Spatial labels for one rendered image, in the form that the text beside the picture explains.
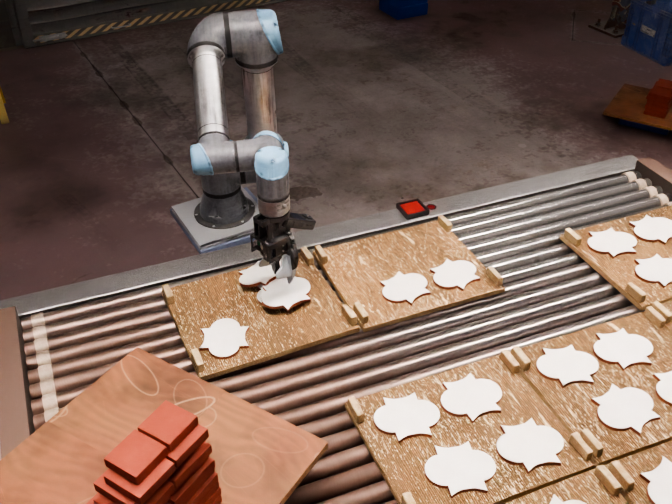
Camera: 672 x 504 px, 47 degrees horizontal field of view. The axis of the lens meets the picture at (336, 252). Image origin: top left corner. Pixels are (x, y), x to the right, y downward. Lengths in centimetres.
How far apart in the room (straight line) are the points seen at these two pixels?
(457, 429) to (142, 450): 72
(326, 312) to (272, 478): 60
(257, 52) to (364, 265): 63
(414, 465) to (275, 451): 30
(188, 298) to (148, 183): 241
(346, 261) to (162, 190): 232
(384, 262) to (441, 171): 234
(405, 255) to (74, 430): 101
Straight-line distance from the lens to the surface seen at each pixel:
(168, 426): 127
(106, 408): 164
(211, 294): 202
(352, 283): 203
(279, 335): 188
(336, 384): 179
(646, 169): 272
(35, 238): 410
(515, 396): 178
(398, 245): 218
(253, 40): 205
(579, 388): 184
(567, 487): 165
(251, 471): 148
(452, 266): 210
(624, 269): 222
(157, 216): 409
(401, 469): 161
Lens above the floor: 221
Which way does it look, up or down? 36 degrees down
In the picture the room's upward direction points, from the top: straight up
